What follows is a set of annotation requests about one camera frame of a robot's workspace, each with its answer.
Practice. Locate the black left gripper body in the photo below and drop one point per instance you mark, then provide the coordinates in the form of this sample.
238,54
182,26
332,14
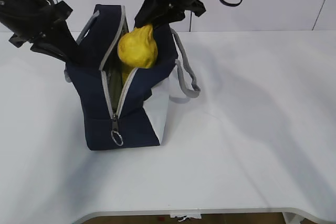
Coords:
32,20

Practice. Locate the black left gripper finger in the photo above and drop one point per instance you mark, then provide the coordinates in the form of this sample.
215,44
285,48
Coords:
62,32
57,49

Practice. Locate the yellow banana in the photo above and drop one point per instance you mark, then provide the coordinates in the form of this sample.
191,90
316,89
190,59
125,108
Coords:
126,70

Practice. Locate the green lid glass container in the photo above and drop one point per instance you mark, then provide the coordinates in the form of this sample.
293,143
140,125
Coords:
115,87

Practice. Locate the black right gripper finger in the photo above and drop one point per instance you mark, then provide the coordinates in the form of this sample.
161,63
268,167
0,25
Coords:
173,14
151,12

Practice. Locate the navy blue lunch bag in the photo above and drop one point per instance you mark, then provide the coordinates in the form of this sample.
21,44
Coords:
142,110

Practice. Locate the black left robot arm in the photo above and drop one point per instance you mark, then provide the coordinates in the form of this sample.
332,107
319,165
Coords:
42,23

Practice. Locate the white tape scrap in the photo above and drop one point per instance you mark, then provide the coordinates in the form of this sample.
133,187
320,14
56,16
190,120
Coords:
183,215

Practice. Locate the yellow pear fruit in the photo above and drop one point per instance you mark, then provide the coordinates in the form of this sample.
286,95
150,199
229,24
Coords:
138,48

